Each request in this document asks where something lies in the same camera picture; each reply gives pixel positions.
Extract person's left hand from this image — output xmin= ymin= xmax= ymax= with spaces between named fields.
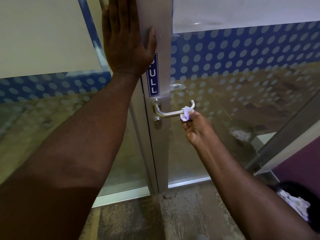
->
xmin=102 ymin=0 xmax=157 ymax=78

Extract person's right hand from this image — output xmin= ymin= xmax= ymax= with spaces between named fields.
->
xmin=180 ymin=111 xmax=218 ymax=148

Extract white wet wipe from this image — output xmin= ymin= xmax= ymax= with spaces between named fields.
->
xmin=180 ymin=106 xmax=195 ymax=122

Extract brass door handle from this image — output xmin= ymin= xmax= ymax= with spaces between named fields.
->
xmin=152 ymin=98 xmax=196 ymax=119

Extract glass door with metal frame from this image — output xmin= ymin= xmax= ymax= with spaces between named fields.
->
xmin=134 ymin=0 xmax=320 ymax=194

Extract person's right forearm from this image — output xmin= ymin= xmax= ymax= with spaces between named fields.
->
xmin=194 ymin=137 xmax=320 ymax=240

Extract blue PULL sign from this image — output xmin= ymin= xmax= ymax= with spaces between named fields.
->
xmin=146 ymin=53 xmax=160 ymax=97

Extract white paper sheet on partition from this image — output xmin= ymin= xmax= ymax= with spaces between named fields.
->
xmin=0 ymin=0 xmax=103 ymax=79

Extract black waste bin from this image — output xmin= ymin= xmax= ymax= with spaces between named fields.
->
xmin=269 ymin=180 xmax=320 ymax=234

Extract crumpled white paper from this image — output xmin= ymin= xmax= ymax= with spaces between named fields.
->
xmin=277 ymin=188 xmax=311 ymax=222

